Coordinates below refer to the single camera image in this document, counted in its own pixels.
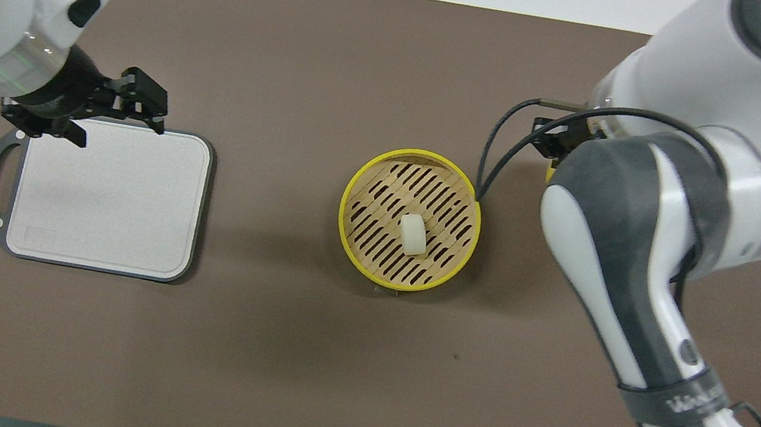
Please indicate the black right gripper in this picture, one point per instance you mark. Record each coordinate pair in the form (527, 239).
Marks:
(560, 141)

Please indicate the brown table mat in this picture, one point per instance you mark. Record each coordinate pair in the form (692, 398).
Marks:
(252, 346)

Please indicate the yellow bamboo steamer basket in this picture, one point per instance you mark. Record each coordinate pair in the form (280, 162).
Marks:
(390, 200)

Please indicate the white cutting board grey rim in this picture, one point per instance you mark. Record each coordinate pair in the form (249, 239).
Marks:
(120, 218)

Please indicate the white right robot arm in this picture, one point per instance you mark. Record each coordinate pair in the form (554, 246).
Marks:
(615, 228)

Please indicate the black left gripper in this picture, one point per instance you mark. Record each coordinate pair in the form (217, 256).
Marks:
(67, 91)

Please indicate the white steamed bun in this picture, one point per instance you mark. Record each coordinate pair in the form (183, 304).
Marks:
(413, 235)

